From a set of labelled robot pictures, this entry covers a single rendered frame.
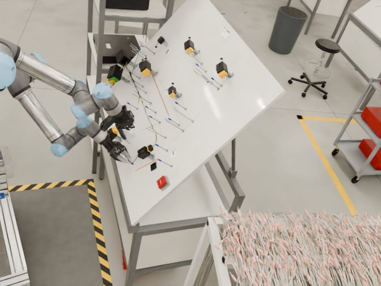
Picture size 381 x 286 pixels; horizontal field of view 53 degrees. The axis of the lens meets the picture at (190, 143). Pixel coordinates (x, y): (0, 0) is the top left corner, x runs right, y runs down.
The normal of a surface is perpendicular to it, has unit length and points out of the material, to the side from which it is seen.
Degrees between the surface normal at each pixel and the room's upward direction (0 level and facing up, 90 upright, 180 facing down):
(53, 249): 0
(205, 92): 54
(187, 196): 0
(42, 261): 0
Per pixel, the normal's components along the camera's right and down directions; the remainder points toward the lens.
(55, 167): 0.19, -0.75
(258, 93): -0.64, -0.39
